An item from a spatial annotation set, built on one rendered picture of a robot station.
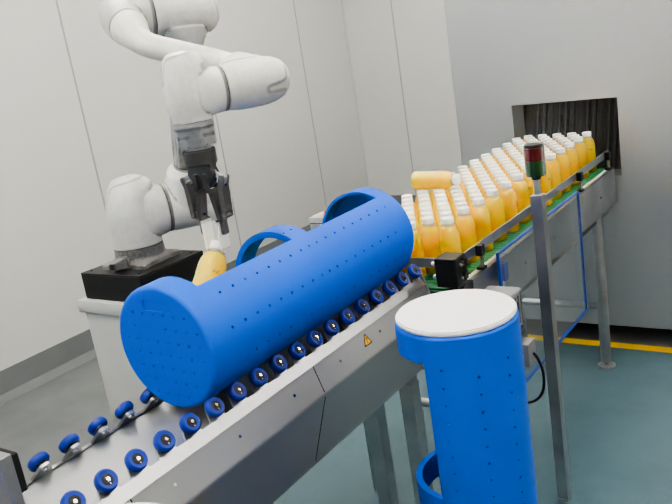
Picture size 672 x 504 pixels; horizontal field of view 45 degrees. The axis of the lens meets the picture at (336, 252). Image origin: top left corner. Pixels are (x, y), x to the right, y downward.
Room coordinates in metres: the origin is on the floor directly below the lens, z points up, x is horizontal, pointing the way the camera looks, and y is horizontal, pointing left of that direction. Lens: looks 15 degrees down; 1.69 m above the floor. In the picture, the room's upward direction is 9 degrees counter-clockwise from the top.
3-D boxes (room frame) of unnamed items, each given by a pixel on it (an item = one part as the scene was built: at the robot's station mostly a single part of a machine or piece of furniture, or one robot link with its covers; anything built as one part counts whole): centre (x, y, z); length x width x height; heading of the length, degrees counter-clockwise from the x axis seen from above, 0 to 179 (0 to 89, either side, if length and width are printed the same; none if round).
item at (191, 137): (1.80, 0.27, 1.51); 0.09 x 0.09 x 0.06
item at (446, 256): (2.28, -0.33, 0.95); 0.10 x 0.07 x 0.10; 54
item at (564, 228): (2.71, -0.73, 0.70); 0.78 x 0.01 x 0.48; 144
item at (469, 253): (2.95, -0.82, 0.96); 1.60 x 0.01 x 0.03; 144
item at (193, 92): (1.81, 0.26, 1.62); 0.13 x 0.11 x 0.16; 114
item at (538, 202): (2.46, -0.66, 0.55); 0.04 x 0.04 x 1.10; 54
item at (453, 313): (1.73, -0.25, 1.03); 0.28 x 0.28 x 0.01
